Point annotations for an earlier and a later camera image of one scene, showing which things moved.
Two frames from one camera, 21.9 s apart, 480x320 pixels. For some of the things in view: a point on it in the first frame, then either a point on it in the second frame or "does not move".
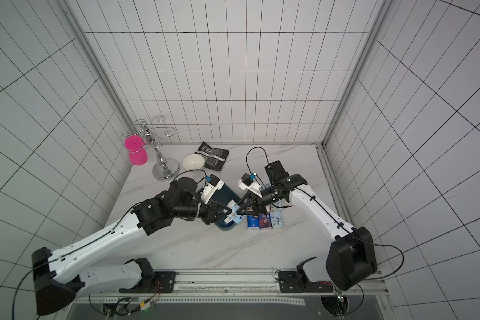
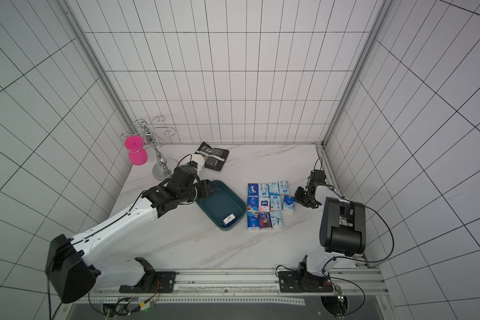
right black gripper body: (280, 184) to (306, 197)
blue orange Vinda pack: (253, 222) does not move
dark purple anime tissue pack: (265, 221) does not move
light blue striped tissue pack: (277, 219) does not move
